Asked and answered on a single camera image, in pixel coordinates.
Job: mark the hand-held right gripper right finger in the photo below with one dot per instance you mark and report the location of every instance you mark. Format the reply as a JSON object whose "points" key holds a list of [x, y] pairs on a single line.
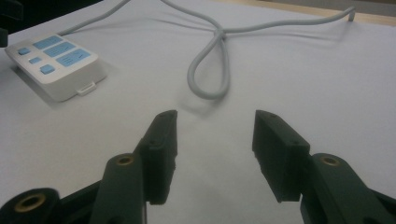
{"points": [[280, 155]]}

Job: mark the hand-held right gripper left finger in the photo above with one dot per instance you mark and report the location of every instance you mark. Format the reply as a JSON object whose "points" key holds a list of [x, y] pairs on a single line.
{"points": [[158, 155]]}

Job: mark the white power strip blue panels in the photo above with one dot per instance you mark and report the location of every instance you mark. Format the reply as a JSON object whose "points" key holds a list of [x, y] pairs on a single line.
{"points": [[65, 76]]}

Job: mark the black object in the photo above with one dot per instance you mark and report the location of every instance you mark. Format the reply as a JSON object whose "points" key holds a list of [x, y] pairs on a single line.
{"points": [[7, 11]]}

